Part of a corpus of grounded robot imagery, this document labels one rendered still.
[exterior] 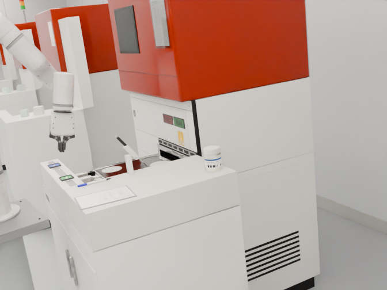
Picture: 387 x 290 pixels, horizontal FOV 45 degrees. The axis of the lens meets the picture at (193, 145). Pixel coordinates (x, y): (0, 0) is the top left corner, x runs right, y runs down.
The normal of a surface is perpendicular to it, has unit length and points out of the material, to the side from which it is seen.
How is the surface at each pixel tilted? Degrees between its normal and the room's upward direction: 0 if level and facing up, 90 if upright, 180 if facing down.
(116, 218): 90
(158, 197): 90
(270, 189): 90
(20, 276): 90
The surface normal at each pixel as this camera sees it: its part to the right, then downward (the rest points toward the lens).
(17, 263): 0.73, 0.09
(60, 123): 0.40, 0.18
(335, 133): -0.88, 0.21
